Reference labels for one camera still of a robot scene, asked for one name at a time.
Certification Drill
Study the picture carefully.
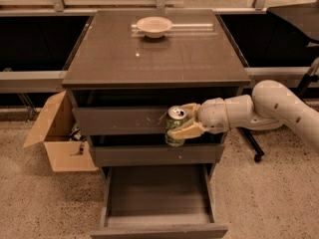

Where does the grey middle drawer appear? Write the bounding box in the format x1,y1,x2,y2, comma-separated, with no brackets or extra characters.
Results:
90,143,224,167

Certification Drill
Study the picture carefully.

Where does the green soda can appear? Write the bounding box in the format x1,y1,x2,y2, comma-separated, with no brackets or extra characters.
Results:
165,106,187,147

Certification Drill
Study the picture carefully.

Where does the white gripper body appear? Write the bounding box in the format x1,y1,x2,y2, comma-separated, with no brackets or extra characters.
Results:
197,98,229,134

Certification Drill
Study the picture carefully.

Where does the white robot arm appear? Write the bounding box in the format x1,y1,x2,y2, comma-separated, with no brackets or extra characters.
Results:
167,80,319,151

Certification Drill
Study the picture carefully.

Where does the grey open bottom drawer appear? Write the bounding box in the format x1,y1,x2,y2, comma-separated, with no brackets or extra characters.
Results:
91,164,228,239

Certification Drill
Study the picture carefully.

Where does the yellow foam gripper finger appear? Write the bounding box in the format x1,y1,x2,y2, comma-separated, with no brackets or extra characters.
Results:
181,103,200,120
167,119,206,139

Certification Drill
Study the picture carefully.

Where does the grey top drawer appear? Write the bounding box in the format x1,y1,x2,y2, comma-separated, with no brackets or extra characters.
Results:
73,107,168,135

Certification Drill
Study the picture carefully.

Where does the grey drawer cabinet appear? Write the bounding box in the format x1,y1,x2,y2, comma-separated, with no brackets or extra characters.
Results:
61,8,252,183

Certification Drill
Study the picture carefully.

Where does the white ceramic bowl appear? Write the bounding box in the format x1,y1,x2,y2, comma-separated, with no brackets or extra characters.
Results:
137,17,172,38

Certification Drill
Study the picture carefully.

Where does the open cardboard box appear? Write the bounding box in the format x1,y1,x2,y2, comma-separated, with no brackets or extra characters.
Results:
23,92,98,172

